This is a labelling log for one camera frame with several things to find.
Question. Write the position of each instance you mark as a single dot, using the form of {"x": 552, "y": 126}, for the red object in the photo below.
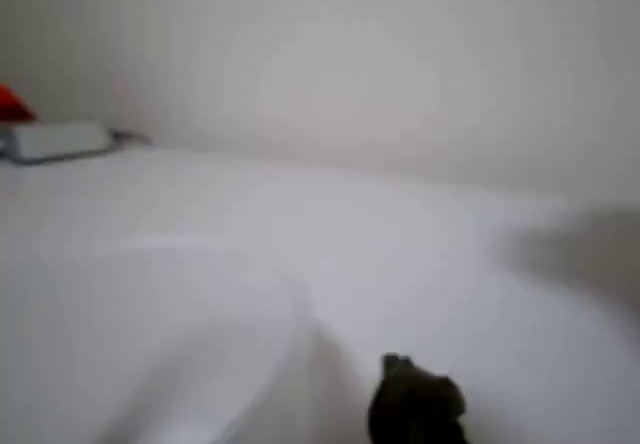
{"x": 12, "y": 106}

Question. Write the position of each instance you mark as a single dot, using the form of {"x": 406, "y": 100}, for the white flat box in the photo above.
{"x": 55, "y": 141}

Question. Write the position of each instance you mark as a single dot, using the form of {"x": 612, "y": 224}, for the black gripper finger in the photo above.
{"x": 415, "y": 409}

